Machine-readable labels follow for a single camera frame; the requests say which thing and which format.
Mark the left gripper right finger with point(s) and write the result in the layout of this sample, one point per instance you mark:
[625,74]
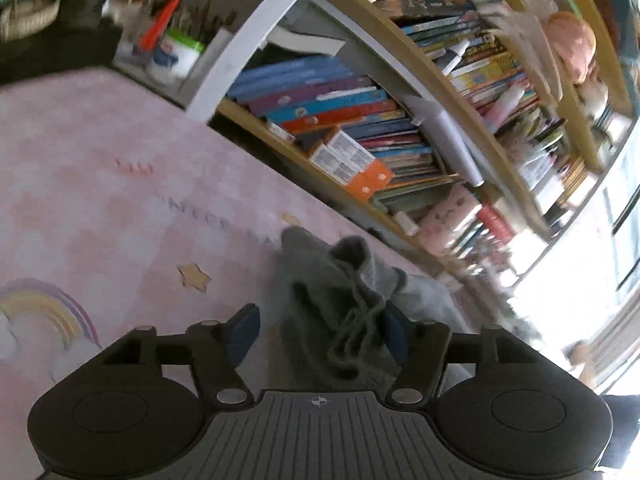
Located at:
[398,333]

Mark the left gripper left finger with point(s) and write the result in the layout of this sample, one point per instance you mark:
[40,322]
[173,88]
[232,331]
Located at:
[239,333]

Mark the grey knit garment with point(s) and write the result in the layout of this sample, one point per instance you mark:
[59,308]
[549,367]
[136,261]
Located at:
[333,299]

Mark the white USB charger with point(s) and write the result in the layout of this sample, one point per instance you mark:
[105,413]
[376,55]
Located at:
[408,226]

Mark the pink cylindrical tumbler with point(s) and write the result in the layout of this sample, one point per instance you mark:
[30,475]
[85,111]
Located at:
[445,222]

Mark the red thick dictionary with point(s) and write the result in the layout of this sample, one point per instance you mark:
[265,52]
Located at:
[496,224]

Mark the upper orange white box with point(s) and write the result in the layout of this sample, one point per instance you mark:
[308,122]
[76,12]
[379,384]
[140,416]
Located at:
[346,145]

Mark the orange white box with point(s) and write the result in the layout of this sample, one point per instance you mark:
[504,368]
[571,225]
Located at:
[346,145]
[356,173]

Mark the pink checkered table mat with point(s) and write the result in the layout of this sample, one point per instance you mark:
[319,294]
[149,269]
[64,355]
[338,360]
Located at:
[119,211]

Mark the lower orange white box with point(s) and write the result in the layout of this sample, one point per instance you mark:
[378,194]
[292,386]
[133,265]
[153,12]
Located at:
[356,173]

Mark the wooden white bookshelf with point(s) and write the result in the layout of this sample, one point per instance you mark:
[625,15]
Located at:
[535,137]

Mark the row of leaning books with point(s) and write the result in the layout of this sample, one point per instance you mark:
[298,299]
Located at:
[302,98]

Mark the white spray bottle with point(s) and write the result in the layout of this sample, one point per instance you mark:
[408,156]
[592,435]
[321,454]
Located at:
[452,57]

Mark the white green lidded jar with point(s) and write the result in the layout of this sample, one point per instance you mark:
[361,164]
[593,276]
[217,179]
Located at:
[174,57]

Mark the red tassel ornament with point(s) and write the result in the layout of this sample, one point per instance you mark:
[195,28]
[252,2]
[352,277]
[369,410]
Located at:
[152,35]

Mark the pink plush doll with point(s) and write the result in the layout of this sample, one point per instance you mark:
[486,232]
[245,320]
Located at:
[574,42]

